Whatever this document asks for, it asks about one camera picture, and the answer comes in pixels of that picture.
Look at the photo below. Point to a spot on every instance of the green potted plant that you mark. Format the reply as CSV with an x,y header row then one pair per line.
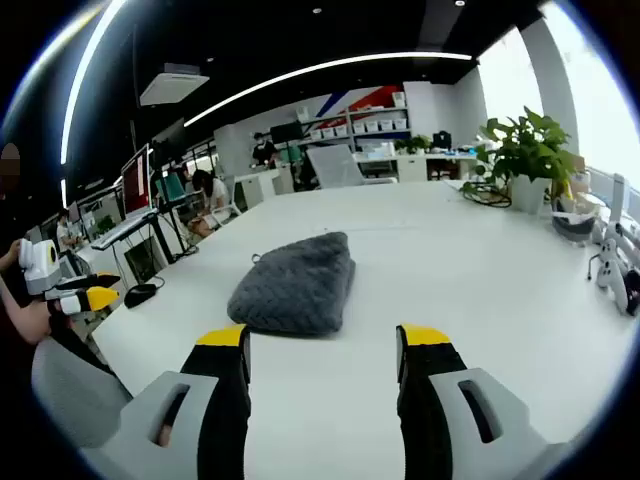
x,y
530,150

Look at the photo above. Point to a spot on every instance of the black bag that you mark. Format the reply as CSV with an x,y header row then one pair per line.
x,y
442,140

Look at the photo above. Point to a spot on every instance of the white mesh office chair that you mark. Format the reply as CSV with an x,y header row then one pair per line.
x,y
332,167

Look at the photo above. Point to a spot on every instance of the teal chair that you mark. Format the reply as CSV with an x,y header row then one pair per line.
x,y
170,190

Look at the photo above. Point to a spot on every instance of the person's black shirt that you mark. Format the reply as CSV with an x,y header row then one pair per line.
x,y
12,215

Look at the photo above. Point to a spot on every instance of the grey towel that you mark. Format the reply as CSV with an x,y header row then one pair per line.
x,y
295,280

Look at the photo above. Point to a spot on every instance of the white cabinet counter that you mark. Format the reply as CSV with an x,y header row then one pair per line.
x,y
415,167

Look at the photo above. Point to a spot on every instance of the laptop with red screen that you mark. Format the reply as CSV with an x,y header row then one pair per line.
x,y
135,182

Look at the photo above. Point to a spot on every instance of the small green plant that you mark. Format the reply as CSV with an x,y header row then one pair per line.
x,y
412,144

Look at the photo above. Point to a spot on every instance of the person's right hand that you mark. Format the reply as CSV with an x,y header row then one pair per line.
x,y
164,436

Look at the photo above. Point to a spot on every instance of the black stand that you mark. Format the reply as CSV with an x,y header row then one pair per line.
x,y
160,240

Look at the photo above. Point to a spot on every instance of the white drawer desk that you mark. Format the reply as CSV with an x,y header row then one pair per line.
x,y
257,187

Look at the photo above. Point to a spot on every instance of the ceiling light strip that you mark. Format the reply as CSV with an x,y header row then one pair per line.
x,y
80,85
325,67

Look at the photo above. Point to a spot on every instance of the white wall shelf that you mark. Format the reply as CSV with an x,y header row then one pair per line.
x,y
350,112

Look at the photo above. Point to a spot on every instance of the black monitor screen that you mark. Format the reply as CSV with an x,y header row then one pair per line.
x,y
286,133

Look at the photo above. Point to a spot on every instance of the black computer mouse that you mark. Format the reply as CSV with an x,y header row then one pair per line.
x,y
140,296

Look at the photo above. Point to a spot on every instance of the black and white device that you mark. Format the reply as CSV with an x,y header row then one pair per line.
x,y
575,227

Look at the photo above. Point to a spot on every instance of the white handheld device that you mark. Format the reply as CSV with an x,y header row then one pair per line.
x,y
612,272

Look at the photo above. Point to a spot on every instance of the row of white storage boxes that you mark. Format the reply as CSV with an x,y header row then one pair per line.
x,y
380,126

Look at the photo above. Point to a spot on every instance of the ceiling air conditioner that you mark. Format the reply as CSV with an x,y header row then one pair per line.
x,y
175,87

